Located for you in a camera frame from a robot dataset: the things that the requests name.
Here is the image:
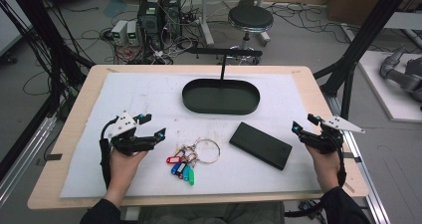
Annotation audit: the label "person's right hand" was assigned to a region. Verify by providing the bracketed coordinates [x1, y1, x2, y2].
[306, 145, 342, 194]

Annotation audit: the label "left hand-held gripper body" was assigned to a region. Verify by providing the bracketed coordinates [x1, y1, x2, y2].
[106, 110, 157, 157]

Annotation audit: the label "black round stool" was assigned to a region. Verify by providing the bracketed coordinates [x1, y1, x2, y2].
[227, 5, 275, 66]

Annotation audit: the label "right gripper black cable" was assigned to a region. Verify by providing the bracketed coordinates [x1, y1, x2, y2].
[284, 135, 348, 218]

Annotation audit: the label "black frame post with cables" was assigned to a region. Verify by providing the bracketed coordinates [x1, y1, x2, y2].
[0, 0, 97, 122]

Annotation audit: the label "person's grey trousers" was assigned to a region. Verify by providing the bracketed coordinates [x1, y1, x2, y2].
[137, 201, 287, 224]

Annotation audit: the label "cardboard box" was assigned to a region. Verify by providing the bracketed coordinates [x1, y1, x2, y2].
[326, 0, 422, 28]

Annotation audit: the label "grey bench power supply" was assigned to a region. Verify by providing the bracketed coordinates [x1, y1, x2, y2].
[125, 20, 141, 47]
[110, 20, 129, 47]

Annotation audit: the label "key ring with coloured tags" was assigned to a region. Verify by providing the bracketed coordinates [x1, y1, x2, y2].
[165, 136, 222, 187]

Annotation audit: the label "black metal frame post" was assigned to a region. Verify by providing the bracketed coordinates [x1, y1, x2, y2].
[313, 0, 416, 120]

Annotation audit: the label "aluminium rail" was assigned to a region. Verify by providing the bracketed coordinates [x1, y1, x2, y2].
[325, 94, 393, 224]
[0, 113, 58, 207]

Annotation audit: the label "white desk leg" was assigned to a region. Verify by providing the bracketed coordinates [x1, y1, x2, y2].
[198, 0, 216, 48]

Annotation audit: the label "black T-shaped stand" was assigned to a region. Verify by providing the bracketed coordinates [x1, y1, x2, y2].
[186, 47, 264, 82]

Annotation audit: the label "white platform board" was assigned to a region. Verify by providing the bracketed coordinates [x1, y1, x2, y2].
[357, 50, 422, 123]

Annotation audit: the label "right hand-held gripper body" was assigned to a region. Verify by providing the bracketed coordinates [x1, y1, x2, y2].
[302, 114, 366, 155]

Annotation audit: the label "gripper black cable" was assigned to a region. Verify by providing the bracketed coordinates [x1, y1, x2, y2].
[284, 135, 348, 218]
[99, 115, 119, 190]

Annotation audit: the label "person's left hand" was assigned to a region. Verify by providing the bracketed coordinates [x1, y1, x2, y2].
[107, 147, 149, 189]

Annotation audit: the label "black computer tower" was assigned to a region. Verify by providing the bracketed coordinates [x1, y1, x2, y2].
[162, 0, 183, 39]
[136, 0, 165, 51]

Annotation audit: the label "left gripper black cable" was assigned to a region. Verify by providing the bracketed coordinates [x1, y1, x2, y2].
[99, 115, 119, 190]

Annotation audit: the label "white table mat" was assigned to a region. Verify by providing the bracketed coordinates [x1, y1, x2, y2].
[59, 72, 322, 199]

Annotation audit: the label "black oval tray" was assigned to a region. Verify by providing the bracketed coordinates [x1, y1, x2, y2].
[181, 78, 261, 115]

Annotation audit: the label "black power bank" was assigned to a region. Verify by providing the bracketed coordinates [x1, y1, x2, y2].
[229, 121, 294, 171]

